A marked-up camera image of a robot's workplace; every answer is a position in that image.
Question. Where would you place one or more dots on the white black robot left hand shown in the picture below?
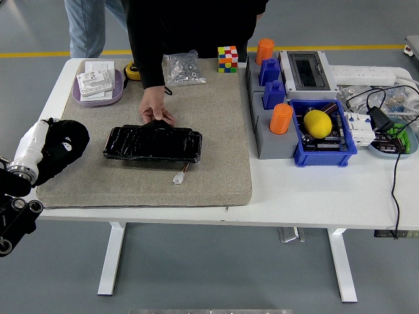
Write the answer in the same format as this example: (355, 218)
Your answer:
(31, 144)

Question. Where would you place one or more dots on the person's right hand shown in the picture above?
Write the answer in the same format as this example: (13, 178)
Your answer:
(154, 104)

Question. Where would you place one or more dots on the glossy black panel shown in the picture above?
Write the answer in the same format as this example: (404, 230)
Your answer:
(150, 144)

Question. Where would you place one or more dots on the black rag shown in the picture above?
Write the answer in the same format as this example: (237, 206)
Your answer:
(75, 137)

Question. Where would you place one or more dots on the person's right forearm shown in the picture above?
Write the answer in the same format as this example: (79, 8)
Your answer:
(147, 65)

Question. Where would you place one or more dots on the table control panel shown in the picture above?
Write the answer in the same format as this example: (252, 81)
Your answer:
(406, 234)

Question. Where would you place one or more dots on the purple tray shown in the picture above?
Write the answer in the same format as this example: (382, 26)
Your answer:
(117, 95)

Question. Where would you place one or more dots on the yellow tape measure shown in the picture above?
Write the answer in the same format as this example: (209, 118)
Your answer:
(131, 72)

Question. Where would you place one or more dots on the clear bag of screws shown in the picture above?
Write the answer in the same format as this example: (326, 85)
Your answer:
(183, 68)

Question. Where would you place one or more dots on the grey-brown mat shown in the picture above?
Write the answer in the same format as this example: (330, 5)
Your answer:
(212, 147)

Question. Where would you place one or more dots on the colourful puzzle cube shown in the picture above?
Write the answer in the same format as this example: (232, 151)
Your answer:
(228, 59)

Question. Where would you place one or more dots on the person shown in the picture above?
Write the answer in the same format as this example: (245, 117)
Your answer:
(190, 23)
(85, 29)

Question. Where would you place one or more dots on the grey block holder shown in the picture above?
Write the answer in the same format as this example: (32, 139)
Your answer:
(275, 147)
(252, 75)

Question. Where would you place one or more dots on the blue block with knob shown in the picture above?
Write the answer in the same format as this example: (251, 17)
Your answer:
(270, 72)
(273, 95)

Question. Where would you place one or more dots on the orange cylinder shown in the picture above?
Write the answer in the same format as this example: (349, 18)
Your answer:
(281, 119)
(264, 49)

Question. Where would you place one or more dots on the white table leg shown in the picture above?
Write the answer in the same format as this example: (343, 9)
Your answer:
(343, 268)
(109, 261)

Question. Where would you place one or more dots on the grey distribution box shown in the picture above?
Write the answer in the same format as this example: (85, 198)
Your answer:
(307, 70)

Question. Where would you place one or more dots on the yellow lemon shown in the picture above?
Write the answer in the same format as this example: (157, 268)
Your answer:
(317, 123)

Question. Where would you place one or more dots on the brown capacitor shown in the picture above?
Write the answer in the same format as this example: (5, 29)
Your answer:
(329, 108)

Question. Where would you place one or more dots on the blue plastic bin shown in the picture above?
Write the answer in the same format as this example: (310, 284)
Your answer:
(320, 158)

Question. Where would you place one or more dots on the black circuit board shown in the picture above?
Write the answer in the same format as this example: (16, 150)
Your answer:
(327, 145)

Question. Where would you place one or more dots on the clear bags of parts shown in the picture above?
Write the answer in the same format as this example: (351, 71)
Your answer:
(347, 93)

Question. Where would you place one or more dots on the white circuit breaker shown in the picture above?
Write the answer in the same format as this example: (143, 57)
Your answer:
(358, 129)

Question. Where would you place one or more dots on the white power strip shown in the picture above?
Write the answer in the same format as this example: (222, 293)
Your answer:
(360, 74)

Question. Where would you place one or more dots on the black power adapter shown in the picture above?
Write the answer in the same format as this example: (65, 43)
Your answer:
(381, 119)

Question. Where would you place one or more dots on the dark electronic modules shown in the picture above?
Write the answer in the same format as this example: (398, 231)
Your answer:
(388, 145)

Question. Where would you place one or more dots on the light blue tray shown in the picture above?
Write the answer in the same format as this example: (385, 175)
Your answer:
(393, 155)

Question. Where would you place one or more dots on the green terminal blocks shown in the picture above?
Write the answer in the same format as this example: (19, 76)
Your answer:
(404, 139)

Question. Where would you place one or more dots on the white cart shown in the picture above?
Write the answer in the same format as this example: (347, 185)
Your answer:
(413, 45)

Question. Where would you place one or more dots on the white wall socket plate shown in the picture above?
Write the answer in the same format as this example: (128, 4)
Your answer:
(95, 81)
(98, 66)
(98, 96)

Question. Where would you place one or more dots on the metal bracket under table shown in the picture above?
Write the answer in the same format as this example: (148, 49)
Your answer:
(291, 235)

